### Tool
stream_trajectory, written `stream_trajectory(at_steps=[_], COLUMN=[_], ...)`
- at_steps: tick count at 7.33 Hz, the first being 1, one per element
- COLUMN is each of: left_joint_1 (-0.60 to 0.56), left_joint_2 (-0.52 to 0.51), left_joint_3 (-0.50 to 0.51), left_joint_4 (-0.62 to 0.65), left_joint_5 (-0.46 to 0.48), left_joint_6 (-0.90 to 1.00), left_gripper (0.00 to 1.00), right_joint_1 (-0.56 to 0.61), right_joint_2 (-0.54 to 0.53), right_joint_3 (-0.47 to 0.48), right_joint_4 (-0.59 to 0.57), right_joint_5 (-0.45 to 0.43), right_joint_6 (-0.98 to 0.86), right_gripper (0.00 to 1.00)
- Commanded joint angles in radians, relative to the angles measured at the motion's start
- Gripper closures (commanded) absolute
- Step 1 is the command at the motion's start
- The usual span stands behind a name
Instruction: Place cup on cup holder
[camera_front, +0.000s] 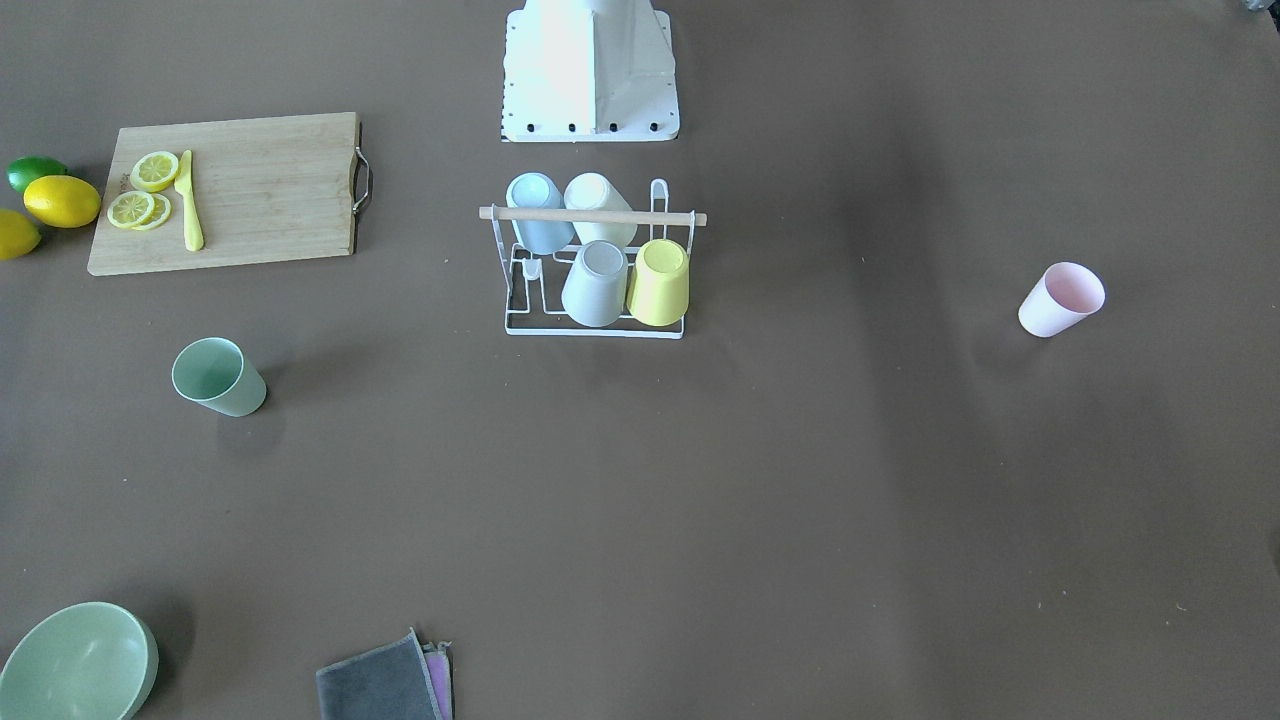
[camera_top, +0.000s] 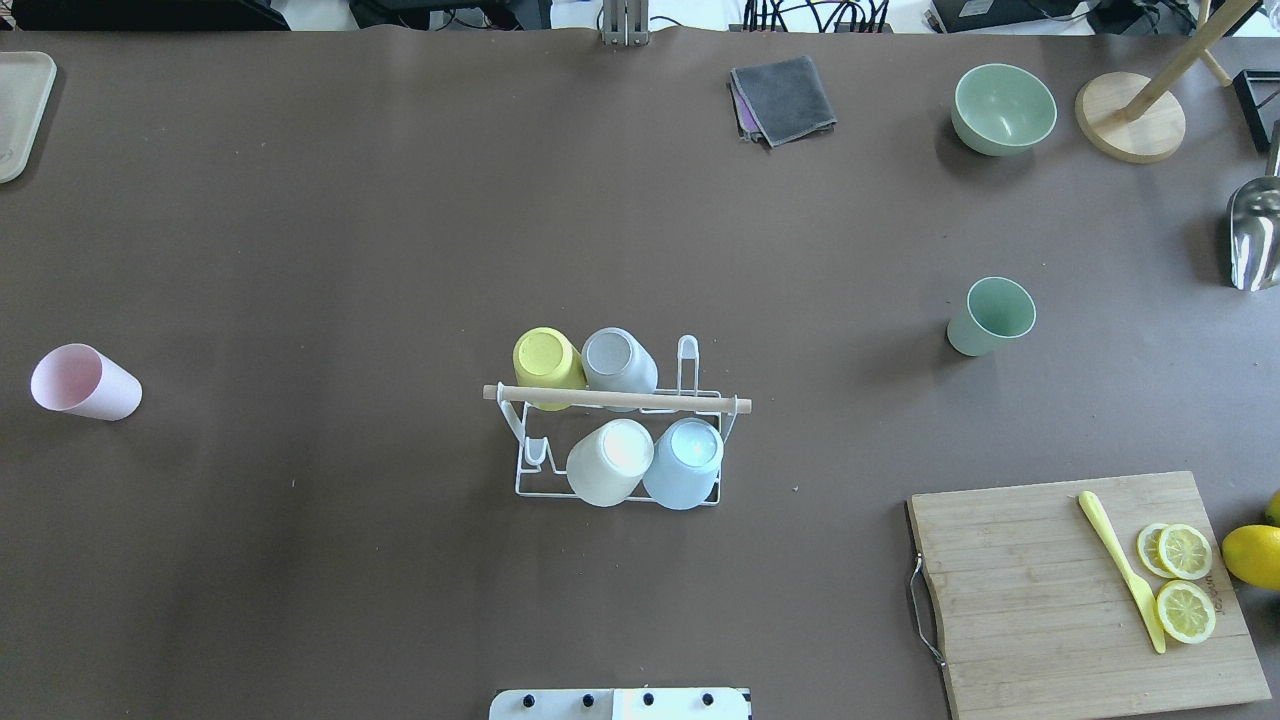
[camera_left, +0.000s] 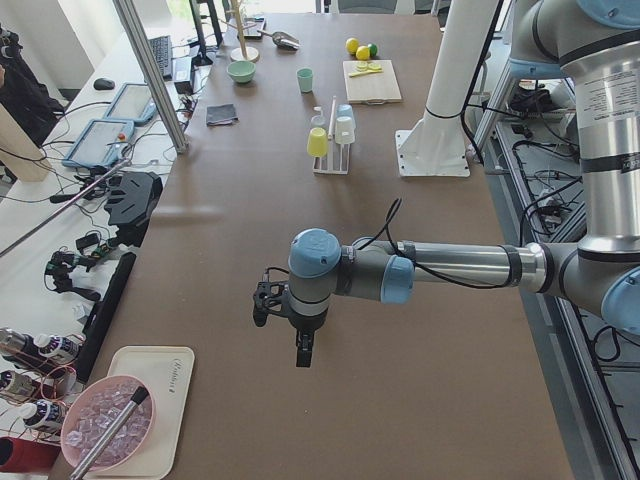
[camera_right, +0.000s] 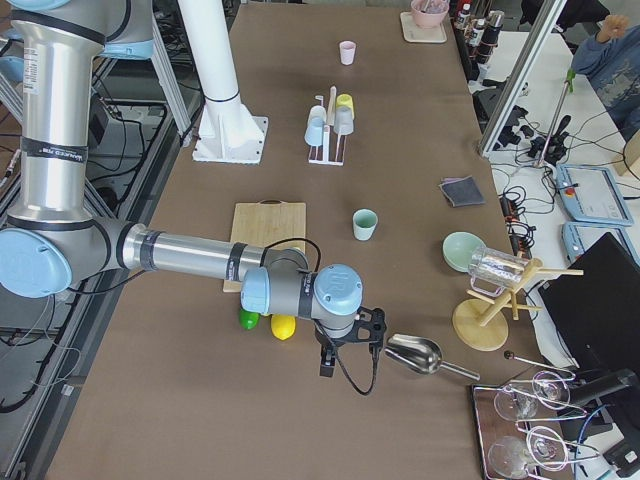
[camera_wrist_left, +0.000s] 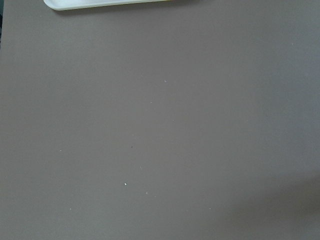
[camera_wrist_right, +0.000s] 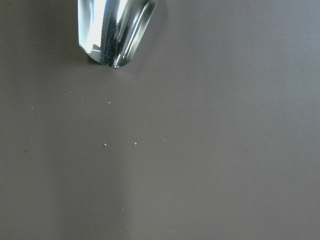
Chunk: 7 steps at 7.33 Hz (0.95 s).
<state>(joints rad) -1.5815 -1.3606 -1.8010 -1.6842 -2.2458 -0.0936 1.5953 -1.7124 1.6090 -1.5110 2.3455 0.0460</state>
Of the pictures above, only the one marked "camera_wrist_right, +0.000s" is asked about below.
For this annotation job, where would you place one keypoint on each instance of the metal ice scoop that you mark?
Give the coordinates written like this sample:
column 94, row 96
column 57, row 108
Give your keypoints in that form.
column 110, row 31

